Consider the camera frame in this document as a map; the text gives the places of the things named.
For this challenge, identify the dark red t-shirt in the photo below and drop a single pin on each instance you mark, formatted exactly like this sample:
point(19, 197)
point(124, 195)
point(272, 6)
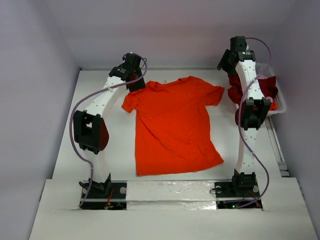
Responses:
point(267, 86)

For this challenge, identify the white plastic basket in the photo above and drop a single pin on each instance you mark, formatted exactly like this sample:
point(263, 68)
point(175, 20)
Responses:
point(277, 100)

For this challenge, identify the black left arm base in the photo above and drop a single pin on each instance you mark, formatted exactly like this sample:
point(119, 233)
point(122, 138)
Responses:
point(110, 195)

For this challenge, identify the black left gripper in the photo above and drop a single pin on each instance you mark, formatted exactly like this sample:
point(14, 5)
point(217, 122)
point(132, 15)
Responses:
point(137, 83)

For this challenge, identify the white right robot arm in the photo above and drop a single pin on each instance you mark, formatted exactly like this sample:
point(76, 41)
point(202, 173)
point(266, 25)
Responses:
point(249, 117)

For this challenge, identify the orange-red garment in basket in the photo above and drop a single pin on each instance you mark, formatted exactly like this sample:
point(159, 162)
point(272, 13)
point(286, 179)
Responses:
point(273, 106)

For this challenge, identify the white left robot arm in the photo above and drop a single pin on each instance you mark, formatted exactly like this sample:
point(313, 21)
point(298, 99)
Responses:
point(88, 131)

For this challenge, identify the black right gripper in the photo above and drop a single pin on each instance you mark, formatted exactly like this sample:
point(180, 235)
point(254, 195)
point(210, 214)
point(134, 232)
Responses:
point(223, 64)

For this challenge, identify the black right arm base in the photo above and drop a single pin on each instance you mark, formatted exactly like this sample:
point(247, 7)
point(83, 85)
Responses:
point(228, 198)

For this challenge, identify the orange t-shirt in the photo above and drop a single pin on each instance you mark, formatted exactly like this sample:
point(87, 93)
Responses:
point(172, 129)

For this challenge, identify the pink garment in basket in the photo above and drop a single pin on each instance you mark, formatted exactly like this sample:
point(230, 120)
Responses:
point(263, 77)

